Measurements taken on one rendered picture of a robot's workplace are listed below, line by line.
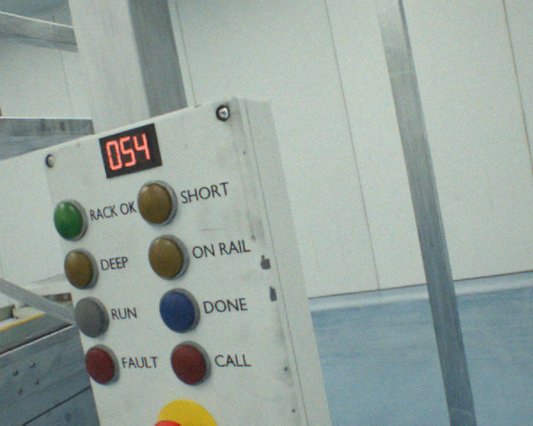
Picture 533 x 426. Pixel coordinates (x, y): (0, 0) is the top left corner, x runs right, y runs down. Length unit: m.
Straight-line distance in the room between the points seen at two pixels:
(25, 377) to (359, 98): 3.38
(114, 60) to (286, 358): 0.27
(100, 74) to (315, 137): 3.78
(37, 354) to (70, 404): 0.18
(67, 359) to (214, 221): 0.96
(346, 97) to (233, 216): 3.86
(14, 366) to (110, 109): 0.80
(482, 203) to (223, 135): 3.83
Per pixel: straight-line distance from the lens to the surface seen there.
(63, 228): 0.42
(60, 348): 1.27
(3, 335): 1.18
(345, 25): 4.26
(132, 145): 0.37
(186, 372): 0.38
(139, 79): 0.45
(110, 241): 0.40
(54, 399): 1.32
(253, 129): 0.35
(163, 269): 0.37
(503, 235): 4.16
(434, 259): 1.51
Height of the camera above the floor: 1.05
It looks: 3 degrees down
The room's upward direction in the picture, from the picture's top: 11 degrees counter-clockwise
